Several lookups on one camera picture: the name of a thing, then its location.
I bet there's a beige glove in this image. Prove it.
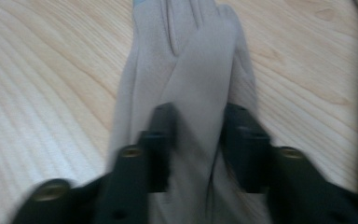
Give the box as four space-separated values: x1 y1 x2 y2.
106 0 273 224

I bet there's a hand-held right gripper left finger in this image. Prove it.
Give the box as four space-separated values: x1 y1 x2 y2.
96 103 178 224

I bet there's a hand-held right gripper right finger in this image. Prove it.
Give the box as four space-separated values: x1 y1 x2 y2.
221 103 328 224

